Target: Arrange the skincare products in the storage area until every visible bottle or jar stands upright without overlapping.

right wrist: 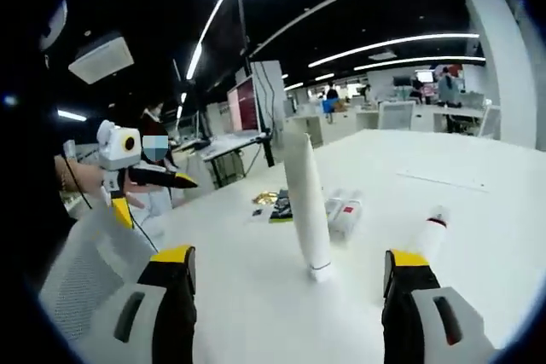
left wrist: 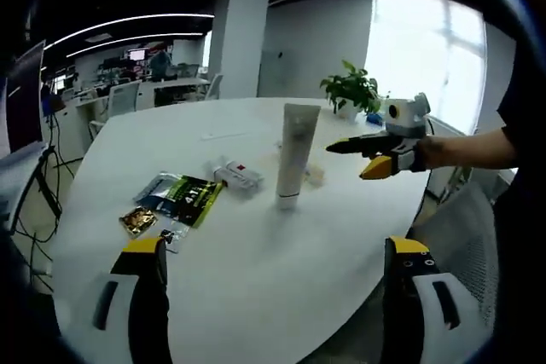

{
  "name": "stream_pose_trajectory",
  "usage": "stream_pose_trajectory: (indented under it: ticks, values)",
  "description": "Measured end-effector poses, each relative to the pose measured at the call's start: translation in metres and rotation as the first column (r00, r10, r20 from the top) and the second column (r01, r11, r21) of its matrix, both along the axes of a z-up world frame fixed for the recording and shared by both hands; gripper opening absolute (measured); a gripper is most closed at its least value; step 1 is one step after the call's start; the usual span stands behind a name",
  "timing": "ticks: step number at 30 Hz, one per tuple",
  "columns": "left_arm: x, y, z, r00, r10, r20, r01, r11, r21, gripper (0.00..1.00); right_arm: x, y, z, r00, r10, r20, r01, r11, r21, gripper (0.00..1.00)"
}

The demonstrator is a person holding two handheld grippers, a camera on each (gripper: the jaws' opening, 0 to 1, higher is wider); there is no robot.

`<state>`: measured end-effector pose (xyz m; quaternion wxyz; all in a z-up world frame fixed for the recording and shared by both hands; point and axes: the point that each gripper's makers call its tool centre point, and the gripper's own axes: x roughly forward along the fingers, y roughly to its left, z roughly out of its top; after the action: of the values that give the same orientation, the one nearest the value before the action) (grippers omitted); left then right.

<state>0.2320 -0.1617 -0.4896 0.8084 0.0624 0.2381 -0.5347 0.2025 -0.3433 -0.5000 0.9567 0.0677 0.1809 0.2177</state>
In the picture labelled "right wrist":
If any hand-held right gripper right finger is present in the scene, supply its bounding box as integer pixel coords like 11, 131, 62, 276
380, 247, 499, 364

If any ceiling air conditioner panel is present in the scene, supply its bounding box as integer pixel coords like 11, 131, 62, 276
67, 32, 137, 85

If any black monitor stand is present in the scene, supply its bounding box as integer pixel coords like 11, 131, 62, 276
235, 0, 276, 169

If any white red-collared pump bottle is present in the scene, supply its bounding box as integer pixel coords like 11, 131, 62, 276
407, 204, 453, 265

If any white office desk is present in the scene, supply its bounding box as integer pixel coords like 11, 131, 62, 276
199, 130, 275, 188

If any white background office chair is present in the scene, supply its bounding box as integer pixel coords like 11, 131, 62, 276
376, 100, 417, 131

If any person's dark clothing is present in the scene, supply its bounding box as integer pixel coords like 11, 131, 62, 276
16, 124, 80, 263

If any gold foil skincare sachet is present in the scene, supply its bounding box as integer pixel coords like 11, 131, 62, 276
252, 189, 279, 205

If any long ceiling light strip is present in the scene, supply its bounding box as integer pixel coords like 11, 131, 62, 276
185, 0, 266, 82

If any person's left hand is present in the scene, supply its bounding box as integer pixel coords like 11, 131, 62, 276
65, 161, 107, 197

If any short ceiling light strip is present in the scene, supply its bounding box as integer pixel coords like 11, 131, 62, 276
56, 109, 89, 123

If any monitor with red screen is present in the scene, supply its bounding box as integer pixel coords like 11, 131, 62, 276
226, 74, 262, 133

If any tall white skincare tube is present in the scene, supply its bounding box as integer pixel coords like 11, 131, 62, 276
282, 130, 334, 284

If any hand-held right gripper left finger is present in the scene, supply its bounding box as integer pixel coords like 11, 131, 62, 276
100, 245, 199, 364

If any white mesh office chair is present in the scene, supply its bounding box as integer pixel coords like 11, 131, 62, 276
37, 205, 172, 364

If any green silver skincare sachet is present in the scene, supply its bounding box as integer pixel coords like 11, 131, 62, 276
268, 188, 296, 225

